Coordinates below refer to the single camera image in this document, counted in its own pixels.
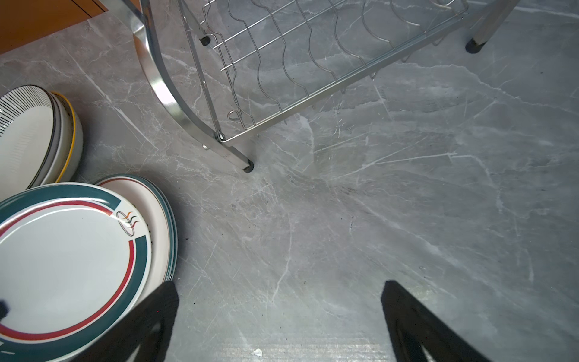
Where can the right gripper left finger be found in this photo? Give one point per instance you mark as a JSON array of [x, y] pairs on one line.
[[145, 332]]

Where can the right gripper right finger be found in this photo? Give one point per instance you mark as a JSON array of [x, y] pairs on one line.
[[417, 333]]

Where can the green rimmed text plate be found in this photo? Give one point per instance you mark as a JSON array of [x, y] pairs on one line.
[[75, 259]]

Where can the yellow rimmed dotted plate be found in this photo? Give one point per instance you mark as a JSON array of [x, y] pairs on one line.
[[76, 143]]

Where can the white deep plate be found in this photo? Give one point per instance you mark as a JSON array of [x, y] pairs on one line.
[[27, 129]]

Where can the silver wire dish rack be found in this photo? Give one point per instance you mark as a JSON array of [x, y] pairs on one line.
[[260, 62]]

